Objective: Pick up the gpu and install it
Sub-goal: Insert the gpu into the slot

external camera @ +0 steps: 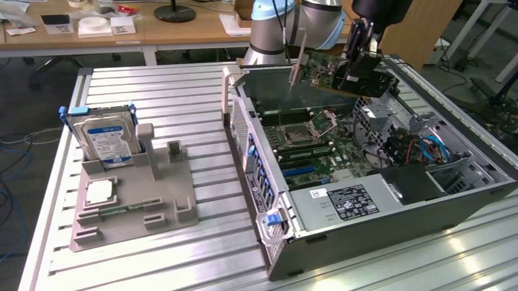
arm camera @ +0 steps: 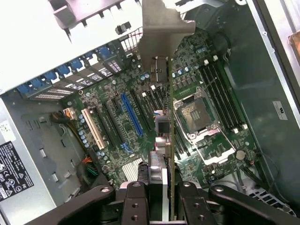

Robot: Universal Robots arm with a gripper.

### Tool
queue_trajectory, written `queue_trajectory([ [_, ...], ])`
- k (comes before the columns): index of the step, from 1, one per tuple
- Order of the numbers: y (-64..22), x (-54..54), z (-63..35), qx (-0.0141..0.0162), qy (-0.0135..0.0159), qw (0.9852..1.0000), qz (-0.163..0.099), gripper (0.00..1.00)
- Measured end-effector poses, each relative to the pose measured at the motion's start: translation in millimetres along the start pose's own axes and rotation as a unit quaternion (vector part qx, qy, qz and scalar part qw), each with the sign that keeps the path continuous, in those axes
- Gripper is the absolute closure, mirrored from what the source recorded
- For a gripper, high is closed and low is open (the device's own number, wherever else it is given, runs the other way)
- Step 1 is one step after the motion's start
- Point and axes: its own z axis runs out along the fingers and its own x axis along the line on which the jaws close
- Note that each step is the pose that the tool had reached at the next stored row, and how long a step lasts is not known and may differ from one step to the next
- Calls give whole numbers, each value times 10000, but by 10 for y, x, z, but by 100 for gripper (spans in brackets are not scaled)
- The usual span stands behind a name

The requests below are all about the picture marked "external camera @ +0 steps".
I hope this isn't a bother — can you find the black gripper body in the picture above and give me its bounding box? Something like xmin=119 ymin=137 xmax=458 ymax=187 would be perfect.
xmin=350 ymin=0 xmax=414 ymax=34

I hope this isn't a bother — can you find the green graphics card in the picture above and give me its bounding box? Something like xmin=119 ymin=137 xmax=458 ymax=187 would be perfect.
xmin=288 ymin=29 xmax=400 ymax=98

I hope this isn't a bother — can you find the wooden cabinet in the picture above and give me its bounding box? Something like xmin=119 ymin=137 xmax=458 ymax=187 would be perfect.
xmin=342 ymin=0 xmax=465 ymax=69

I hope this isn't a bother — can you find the metal disk bay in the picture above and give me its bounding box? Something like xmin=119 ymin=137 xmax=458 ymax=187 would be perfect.
xmin=351 ymin=95 xmax=406 ymax=147

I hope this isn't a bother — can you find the metal socket cover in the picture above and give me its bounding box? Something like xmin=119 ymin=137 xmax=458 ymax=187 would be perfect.
xmin=308 ymin=109 xmax=339 ymax=133

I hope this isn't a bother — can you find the CPU socket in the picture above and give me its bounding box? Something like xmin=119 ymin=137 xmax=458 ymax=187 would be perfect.
xmin=283 ymin=124 xmax=315 ymax=147

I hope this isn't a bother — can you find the green motherboard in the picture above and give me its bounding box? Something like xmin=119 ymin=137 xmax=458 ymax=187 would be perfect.
xmin=258 ymin=105 xmax=383 ymax=186

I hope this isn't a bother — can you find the white paper stack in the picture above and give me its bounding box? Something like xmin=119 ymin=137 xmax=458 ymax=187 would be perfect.
xmin=219 ymin=13 xmax=252 ymax=37

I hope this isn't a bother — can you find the installed RAM stick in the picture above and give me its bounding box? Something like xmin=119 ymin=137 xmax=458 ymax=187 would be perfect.
xmin=276 ymin=146 xmax=331 ymax=160

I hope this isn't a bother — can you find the blue expansion slot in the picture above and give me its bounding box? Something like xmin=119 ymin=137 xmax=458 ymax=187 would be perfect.
xmin=283 ymin=165 xmax=318 ymax=178

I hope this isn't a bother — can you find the grey power supply unit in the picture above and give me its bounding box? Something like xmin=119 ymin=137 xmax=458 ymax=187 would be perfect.
xmin=288 ymin=174 xmax=406 ymax=232

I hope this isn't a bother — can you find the black round lamp base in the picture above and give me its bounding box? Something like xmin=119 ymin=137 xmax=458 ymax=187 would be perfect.
xmin=153 ymin=0 xmax=198 ymax=24

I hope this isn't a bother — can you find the black open PC case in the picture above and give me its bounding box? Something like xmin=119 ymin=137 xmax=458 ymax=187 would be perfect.
xmin=222 ymin=54 xmax=518 ymax=281

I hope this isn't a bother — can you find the small white box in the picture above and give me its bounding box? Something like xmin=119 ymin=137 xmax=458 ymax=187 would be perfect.
xmin=109 ymin=16 xmax=135 ymax=36

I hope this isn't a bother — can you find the hard disk with blue caddy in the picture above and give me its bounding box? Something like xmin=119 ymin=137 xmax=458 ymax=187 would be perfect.
xmin=59 ymin=101 xmax=143 ymax=169

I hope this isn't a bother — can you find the white box with black label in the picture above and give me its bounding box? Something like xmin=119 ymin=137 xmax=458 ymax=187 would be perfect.
xmin=40 ymin=14 xmax=75 ymax=35

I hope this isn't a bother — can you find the wooden desk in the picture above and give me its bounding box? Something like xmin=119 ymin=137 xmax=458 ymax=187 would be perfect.
xmin=0 ymin=0 xmax=364 ymax=58

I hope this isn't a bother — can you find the green RAM stick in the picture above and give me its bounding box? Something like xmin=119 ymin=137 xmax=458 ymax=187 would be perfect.
xmin=99 ymin=204 xmax=145 ymax=215

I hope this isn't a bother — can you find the black office chair base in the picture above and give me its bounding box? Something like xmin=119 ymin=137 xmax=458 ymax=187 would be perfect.
xmin=23 ymin=56 xmax=84 ymax=90

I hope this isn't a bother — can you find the silver CPU chip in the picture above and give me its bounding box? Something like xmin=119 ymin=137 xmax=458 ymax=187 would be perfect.
xmin=87 ymin=181 xmax=116 ymax=205

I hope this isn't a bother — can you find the beige parts rack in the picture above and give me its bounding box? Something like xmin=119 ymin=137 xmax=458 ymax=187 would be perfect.
xmin=69 ymin=121 xmax=200 ymax=253

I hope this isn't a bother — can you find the clear plastic bag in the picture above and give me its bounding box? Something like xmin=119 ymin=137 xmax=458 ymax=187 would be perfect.
xmin=0 ymin=2 xmax=33 ymax=27

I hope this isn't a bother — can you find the white table frame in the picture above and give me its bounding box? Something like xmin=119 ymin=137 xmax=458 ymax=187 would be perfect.
xmin=443 ymin=0 xmax=518 ymax=82

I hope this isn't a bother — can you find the blue wire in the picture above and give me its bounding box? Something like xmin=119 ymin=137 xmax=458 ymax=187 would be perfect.
xmin=420 ymin=135 xmax=453 ymax=166

